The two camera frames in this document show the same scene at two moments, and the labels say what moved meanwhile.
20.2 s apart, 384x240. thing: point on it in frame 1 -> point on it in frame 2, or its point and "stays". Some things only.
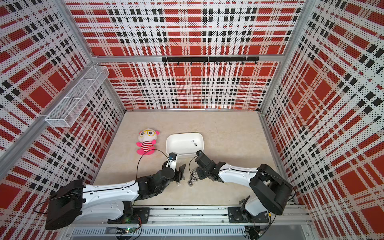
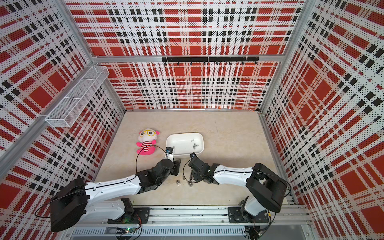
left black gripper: [179, 174] -> [176, 167]
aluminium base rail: [195, 223] stays
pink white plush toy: [147, 139] stays
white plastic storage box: [185, 144] stays
